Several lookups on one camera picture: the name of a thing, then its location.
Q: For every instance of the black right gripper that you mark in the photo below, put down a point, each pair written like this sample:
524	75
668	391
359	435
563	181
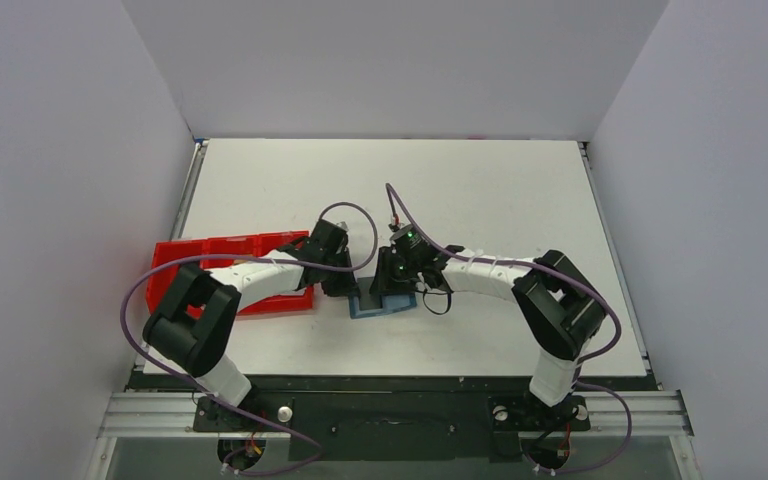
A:
344	286

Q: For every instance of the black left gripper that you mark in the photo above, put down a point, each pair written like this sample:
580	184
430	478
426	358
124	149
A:
383	281

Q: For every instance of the blue leather card holder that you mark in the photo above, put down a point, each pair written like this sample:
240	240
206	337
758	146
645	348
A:
364	304

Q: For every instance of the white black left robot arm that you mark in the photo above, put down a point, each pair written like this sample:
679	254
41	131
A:
552	294

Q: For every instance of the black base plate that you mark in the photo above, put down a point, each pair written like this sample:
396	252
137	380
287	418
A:
402	418

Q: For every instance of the aluminium frame rail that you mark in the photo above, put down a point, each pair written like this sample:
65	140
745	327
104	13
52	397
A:
156	415

